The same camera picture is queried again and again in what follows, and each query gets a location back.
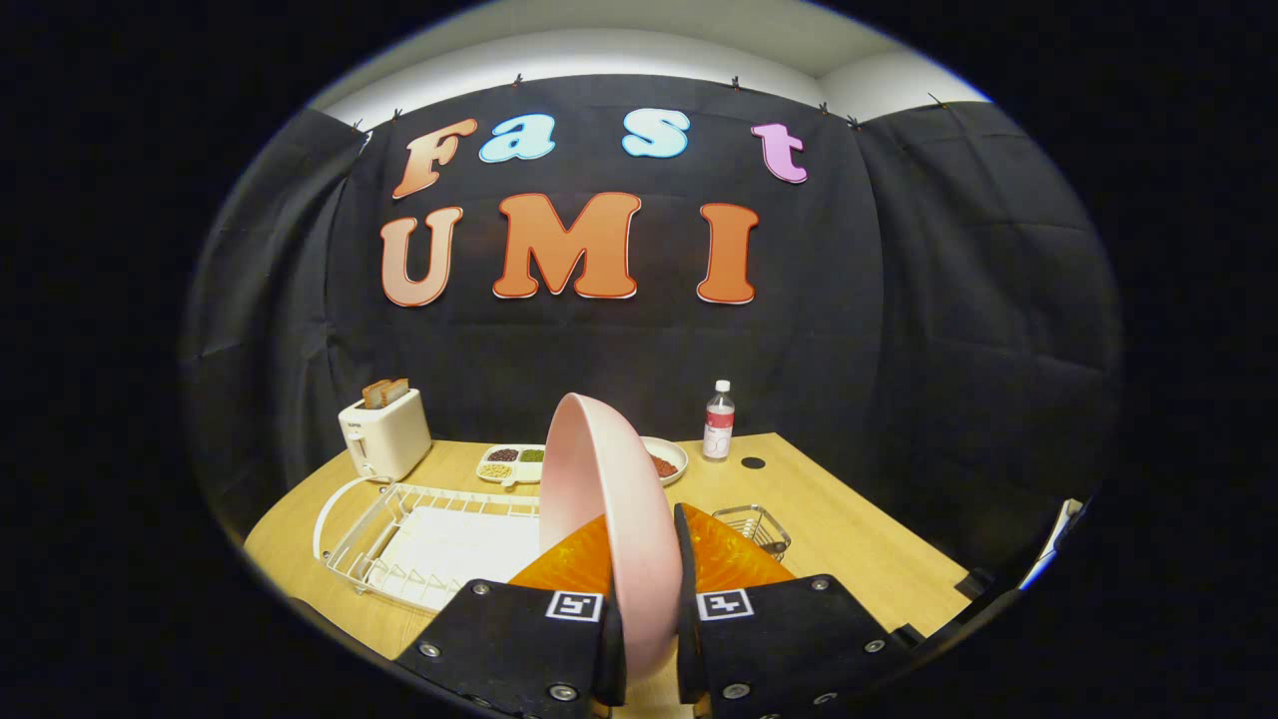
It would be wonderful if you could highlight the metal wire basket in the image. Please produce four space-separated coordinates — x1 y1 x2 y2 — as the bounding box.
711 504 793 560

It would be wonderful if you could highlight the cream toaster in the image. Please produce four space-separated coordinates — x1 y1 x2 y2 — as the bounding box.
337 387 433 483

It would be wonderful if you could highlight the white divided snack dish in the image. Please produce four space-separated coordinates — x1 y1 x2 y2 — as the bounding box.
475 444 547 487

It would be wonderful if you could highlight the black backdrop cloth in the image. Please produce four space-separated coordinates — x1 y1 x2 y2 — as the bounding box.
180 75 1124 590

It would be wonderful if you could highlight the white wire dish rack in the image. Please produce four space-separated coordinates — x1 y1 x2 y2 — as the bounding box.
313 476 545 613

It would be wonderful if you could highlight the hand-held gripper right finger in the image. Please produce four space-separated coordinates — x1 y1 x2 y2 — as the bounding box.
674 502 925 719

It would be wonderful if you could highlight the white round food plate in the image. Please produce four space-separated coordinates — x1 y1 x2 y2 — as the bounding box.
639 436 690 487

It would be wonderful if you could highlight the row of cloth clips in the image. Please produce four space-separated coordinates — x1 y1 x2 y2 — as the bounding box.
349 72 950 131

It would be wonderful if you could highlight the pink plate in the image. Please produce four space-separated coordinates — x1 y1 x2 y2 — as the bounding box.
539 392 685 685

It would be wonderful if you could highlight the clear bottle with red label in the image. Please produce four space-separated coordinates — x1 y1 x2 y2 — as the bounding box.
702 379 736 462

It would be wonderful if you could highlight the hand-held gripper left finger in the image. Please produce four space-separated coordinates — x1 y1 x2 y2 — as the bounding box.
394 514 628 719

